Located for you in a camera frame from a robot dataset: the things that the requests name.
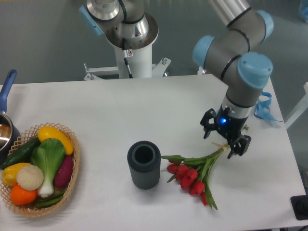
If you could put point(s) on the dark green cucumber toy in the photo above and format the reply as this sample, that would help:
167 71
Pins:
21 154

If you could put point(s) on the dark grey ribbed vase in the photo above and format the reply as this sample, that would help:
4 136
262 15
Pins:
144 161

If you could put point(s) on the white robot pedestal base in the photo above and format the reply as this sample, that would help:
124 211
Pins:
131 64

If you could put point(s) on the red tulip bouquet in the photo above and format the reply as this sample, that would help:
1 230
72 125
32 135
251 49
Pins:
193 173

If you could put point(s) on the cream garlic bulb toy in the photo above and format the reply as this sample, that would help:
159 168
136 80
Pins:
30 177

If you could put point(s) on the yellow bell pepper toy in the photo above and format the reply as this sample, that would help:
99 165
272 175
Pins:
9 174

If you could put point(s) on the yellow squash toy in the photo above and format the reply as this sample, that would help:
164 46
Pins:
48 132

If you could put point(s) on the black device at table edge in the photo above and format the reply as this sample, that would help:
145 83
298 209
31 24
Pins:
300 206

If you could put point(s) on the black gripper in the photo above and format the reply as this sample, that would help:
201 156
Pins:
227 126

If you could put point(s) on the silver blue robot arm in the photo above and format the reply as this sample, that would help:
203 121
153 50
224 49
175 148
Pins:
231 59

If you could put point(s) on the green bok choy toy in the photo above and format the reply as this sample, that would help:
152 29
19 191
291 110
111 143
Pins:
48 157

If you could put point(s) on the green bean pods toy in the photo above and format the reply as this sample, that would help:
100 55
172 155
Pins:
49 201

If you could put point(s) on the blue tangled ribbon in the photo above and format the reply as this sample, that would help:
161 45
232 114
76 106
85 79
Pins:
262 110

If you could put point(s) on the woven wicker basket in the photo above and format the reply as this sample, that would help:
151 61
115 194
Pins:
29 210

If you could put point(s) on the blue handled steel saucepan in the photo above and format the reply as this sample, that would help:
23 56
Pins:
8 132

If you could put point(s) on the purple sweet potato toy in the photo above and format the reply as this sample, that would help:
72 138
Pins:
64 173

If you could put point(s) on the white frame bar right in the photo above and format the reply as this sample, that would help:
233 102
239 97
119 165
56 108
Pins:
298 110

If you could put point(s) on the orange fruit toy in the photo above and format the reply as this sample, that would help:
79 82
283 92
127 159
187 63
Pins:
20 196

